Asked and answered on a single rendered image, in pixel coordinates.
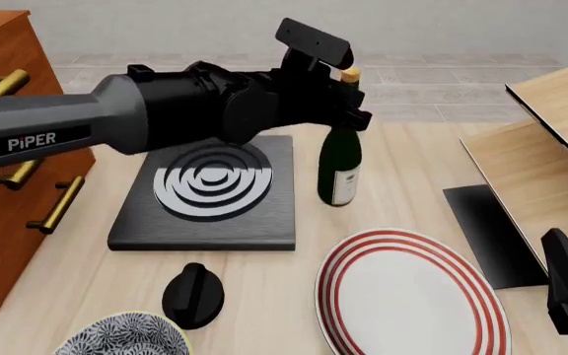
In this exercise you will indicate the pale wooden shelf with black inside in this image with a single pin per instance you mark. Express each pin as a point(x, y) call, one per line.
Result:
point(535, 166)

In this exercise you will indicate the flat black stove plate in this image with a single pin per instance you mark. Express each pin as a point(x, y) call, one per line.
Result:
point(205, 214)

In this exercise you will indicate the grey and black left robot arm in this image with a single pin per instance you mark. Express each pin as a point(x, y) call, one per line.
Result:
point(116, 107)

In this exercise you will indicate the black plate on short stalk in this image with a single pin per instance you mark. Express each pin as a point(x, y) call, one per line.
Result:
point(316, 40)

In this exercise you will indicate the red-brown wooden drawer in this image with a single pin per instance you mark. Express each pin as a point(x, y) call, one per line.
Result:
point(18, 48)
point(8, 251)

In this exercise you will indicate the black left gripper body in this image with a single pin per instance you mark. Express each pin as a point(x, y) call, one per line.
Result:
point(340, 94)

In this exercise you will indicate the red-brown wooden cabinet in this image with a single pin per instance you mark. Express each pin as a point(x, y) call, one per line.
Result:
point(3, 240)

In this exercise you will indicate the round black stove knob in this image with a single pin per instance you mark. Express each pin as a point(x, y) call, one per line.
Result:
point(192, 296)

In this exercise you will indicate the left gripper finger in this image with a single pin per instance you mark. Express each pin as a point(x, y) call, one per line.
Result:
point(358, 119)

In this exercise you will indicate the dark green wine bottle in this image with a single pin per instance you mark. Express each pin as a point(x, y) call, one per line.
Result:
point(339, 166)

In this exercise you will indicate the white plate with red rings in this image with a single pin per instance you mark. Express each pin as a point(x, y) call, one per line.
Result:
point(407, 296)

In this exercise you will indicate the blue patterned bowl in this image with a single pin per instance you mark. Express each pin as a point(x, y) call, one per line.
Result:
point(126, 338)

